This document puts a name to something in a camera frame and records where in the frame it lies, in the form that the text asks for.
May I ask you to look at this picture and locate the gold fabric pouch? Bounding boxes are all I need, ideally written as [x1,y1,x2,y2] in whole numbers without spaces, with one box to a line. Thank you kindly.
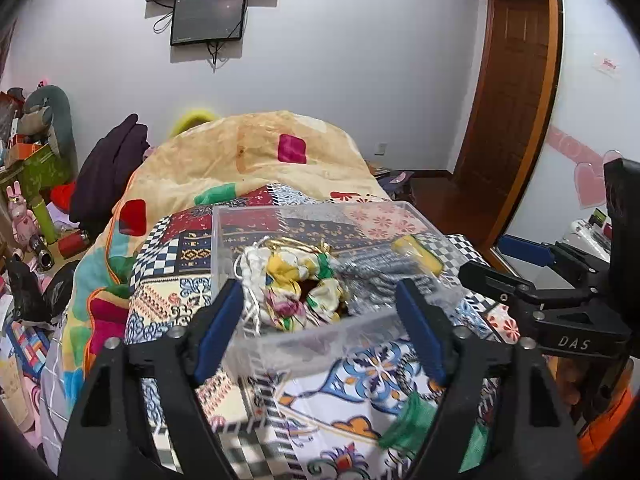
[264,236,332,257]

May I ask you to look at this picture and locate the black camera lens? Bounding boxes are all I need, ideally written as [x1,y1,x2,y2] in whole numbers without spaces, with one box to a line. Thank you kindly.
[27,234,55,272]

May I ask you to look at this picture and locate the brown wooden door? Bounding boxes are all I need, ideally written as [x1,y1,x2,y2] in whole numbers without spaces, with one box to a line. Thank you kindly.
[442,0,565,263]

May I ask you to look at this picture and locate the green cardboard box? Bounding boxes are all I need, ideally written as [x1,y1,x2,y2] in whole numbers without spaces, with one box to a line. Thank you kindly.
[0,144,72,203]

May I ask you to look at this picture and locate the person's right forearm orange sleeve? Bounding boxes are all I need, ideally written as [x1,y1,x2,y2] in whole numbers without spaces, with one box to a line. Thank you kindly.
[575,357,640,467]

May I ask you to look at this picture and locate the dark purple floor bag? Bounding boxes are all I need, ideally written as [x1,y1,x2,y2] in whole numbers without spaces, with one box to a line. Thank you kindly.
[369,160,417,200]

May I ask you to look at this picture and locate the dark purple clothing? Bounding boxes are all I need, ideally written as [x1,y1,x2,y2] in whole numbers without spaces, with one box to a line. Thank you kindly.
[68,113,152,242]

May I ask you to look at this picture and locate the pink rabbit figure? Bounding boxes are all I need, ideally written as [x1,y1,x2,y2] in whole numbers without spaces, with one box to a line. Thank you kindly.
[5,179,40,250]

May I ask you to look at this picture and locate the person's right hand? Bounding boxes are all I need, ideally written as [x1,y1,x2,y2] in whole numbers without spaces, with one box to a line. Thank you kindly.
[546,354,591,407]

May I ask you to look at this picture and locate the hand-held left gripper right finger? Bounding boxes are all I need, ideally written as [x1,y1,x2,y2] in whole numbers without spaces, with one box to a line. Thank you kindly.
[394,278,584,480]

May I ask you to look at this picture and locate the pink heart wall stickers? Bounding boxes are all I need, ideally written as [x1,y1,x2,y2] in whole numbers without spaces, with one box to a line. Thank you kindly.
[546,126,622,209]

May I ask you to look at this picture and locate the red cup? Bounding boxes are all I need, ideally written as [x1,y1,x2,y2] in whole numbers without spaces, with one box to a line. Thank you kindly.
[57,229,92,257]

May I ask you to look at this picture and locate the red cloth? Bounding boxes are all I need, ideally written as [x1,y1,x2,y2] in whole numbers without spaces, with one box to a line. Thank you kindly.
[49,181,77,212]

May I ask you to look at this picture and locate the white appliance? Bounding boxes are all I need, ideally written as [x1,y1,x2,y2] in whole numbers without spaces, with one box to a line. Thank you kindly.
[559,207,613,263]

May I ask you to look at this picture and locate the white drawstring pouch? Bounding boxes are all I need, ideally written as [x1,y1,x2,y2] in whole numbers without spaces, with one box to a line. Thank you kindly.
[234,246,275,337]

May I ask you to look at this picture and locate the green cloth pouch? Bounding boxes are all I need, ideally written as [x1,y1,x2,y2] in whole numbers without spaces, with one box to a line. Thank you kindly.
[377,391,490,472]

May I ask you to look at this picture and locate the silver glitter cloth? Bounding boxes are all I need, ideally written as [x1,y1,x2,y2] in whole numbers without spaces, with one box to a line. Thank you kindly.
[334,246,432,313]

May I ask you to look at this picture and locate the small black wall monitor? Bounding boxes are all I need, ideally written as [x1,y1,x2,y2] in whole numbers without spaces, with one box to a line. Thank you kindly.
[169,0,249,47]

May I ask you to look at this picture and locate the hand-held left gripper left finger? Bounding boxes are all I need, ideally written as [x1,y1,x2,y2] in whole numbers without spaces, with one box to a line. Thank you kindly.
[57,278,246,480]

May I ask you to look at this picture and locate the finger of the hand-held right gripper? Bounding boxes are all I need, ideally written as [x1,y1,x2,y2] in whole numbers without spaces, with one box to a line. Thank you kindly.
[457,260,634,361]
[497,234,615,302]

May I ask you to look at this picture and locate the orange quilt with coloured squares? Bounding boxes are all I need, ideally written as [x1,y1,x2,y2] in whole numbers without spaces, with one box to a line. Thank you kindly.
[40,110,387,461]

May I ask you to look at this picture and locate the clear plastic storage box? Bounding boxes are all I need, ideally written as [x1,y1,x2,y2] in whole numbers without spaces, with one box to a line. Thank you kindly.
[211,201,463,376]

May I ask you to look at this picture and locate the grey plush toy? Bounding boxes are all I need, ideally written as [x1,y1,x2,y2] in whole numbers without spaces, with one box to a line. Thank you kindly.
[21,84,79,173]

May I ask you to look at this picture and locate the black bag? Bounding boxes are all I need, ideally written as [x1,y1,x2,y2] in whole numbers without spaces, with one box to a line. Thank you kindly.
[4,255,77,325]

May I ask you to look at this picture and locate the yellow-green plush item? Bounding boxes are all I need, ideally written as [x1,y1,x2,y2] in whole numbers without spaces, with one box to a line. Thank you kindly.
[169,107,217,138]

